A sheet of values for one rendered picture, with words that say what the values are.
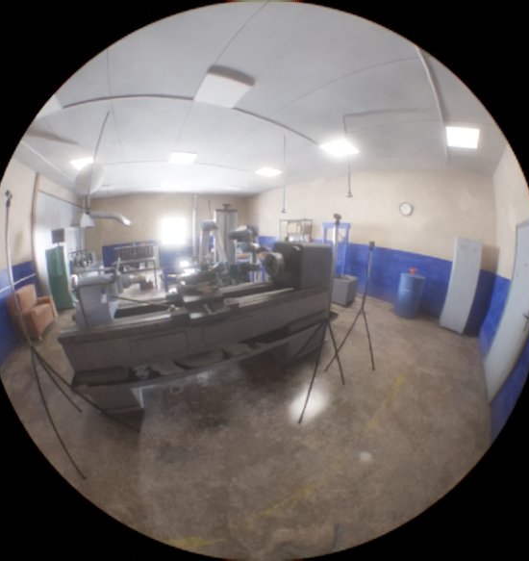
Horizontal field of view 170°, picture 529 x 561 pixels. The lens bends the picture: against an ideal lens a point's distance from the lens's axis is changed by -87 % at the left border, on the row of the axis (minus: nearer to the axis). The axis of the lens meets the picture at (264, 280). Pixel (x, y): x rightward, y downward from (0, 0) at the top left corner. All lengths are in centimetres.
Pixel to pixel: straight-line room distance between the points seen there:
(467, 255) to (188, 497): 477
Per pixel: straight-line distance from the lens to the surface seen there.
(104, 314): 149
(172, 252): 342
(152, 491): 156
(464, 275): 415
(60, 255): 512
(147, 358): 152
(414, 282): 396
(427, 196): 480
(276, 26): 216
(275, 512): 141
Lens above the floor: 141
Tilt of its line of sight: 15 degrees down
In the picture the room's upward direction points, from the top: 2 degrees clockwise
